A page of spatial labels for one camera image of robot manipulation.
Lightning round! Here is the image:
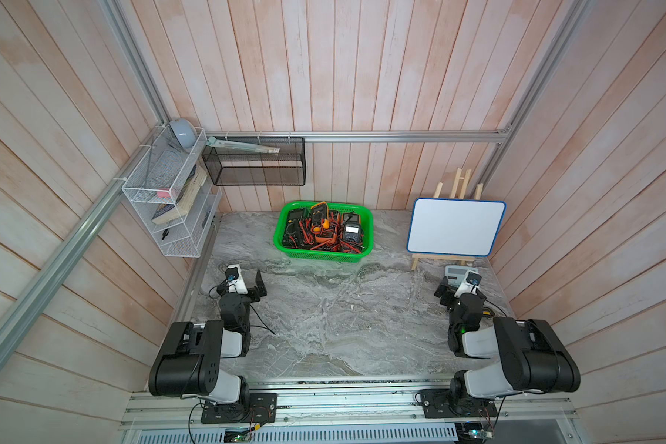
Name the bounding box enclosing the small black red multimeter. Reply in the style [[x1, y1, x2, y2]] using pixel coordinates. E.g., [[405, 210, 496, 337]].
[[340, 212, 364, 251]]

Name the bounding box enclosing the black mesh wall basket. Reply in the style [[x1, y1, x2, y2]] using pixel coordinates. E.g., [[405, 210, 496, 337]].
[[202, 136, 307, 187]]

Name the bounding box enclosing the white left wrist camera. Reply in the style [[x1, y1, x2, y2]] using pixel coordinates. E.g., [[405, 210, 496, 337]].
[[224, 265, 248, 294]]

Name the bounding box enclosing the light blue calculator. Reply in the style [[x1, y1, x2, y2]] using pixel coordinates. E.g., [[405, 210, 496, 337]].
[[444, 266, 478, 286]]

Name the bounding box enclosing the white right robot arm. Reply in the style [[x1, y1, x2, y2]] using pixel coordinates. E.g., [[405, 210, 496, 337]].
[[435, 273, 581, 400]]

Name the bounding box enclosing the blue framed whiteboard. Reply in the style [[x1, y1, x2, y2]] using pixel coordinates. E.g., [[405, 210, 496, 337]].
[[407, 198, 506, 257]]

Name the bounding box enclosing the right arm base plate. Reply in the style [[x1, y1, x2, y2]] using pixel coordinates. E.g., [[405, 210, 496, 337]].
[[417, 390, 498, 419]]

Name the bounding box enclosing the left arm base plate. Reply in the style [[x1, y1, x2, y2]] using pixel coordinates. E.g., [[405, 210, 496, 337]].
[[201, 392, 278, 425]]

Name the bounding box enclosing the book in wire shelf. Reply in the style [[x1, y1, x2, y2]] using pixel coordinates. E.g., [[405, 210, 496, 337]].
[[152, 164, 207, 225]]

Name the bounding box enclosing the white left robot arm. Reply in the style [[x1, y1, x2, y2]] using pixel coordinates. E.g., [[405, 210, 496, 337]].
[[148, 265, 268, 408]]

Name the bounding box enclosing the grey computer mouse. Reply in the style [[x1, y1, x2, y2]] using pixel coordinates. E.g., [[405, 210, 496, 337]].
[[169, 118, 198, 151]]

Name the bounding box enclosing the white wire wall shelf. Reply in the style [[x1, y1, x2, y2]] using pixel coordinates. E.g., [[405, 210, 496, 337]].
[[122, 125, 222, 258]]

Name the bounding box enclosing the yellow clamp meter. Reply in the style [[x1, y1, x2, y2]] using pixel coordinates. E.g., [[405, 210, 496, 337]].
[[309, 202, 330, 233]]

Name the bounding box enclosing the green plastic basket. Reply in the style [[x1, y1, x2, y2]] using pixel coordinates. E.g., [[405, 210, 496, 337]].
[[273, 201, 374, 263]]

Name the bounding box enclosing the wooden easel stand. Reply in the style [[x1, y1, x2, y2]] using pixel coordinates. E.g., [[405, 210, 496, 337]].
[[411, 168, 484, 271]]

